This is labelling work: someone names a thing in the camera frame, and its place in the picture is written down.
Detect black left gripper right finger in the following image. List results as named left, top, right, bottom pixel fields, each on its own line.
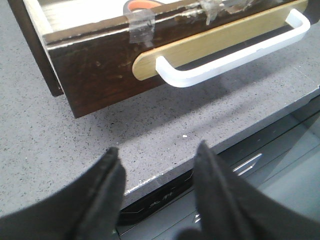
left=176, top=141, right=320, bottom=240

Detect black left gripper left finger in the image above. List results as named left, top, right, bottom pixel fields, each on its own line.
left=0, top=147, right=126, bottom=240

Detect white drawer handle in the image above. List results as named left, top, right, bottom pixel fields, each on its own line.
left=155, top=9, right=311, bottom=88

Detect wooden drawer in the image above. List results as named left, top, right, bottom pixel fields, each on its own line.
left=23, top=0, right=318, bottom=118

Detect grey orange scissors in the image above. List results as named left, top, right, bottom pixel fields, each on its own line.
left=122, top=0, right=164, bottom=15

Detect dark wooden drawer cabinet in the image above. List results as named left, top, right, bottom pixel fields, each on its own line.
left=7, top=0, right=64, bottom=97

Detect clear tape piece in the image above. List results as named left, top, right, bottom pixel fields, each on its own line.
left=125, top=9, right=156, bottom=44

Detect silver cabinet handle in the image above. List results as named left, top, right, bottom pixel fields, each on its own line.
left=232, top=153, right=263, bottom=176

